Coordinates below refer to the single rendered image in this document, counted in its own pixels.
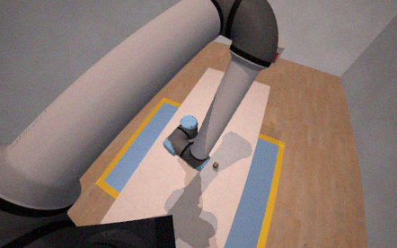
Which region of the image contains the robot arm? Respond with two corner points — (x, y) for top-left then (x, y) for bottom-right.
(0, 0), (278, 248)

